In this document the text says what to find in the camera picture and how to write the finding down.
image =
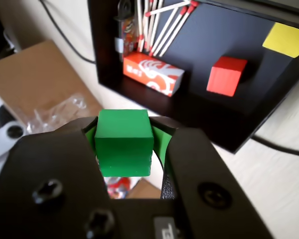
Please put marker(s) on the colourful printed lighter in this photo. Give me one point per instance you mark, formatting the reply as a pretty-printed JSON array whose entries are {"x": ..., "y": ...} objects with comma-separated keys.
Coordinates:
[{"x": 128, "y": 30}]

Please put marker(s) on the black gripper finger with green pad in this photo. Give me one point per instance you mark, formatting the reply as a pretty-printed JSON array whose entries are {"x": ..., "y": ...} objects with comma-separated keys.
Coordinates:
[
  {"x": 204, "y": 169},
  {"x": 52, "y": 174}
]

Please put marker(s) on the small brown cardboard piece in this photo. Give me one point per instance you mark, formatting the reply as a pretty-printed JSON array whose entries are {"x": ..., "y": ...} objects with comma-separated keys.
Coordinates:
[{"x": 145, "y": 190}]

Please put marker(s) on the green wooden cube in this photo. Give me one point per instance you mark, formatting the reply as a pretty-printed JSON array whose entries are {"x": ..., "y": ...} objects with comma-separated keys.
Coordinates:
[{"x": 123, "y": 144}]

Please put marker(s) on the red wooden cube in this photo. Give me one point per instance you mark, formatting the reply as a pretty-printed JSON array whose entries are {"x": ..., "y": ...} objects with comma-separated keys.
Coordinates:
[{"x": 224, "y": 77}]

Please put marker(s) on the clear plastic wrap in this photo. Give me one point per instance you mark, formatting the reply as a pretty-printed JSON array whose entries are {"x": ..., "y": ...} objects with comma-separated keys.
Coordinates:
[{"x": 57, "y": 112}]

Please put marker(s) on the orange white matchbox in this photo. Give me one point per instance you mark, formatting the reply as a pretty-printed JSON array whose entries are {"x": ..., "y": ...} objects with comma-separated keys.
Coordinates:
[{"x": 152, "y": 72}]

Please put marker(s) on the yellow sticky note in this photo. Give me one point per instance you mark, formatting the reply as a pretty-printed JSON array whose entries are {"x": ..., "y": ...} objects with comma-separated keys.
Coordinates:
[{"x": 285, "y": 39}]

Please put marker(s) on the brown cardboard box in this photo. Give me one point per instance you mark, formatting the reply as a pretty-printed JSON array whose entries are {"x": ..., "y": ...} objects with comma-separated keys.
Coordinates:
[{"x": 35, "y": 74}]

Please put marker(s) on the red-headed wooden match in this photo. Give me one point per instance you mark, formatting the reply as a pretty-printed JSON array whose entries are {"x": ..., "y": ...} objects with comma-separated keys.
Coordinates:
[
  {"x": 155, "y": 22},
  {"x": 169, "y": 8},
  {"x": 177, "y": 31},
  {"x": 148, "y": 22},
  {"x": 139, "y": 20},
  {"x": 169, "y": 30}
]

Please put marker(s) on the orange printed package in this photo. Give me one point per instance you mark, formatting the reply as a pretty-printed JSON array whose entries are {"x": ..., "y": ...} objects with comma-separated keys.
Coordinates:
[{"x": 119, "y": 186}]

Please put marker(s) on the white device with black knob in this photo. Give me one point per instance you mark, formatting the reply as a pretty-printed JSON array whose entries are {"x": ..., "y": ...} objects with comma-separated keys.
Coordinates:
[{"x": 2, "y": 139}]

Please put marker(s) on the black box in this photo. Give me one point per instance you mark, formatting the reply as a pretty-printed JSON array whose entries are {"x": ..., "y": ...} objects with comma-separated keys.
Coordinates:
[{"x": 209, "y": 117}]

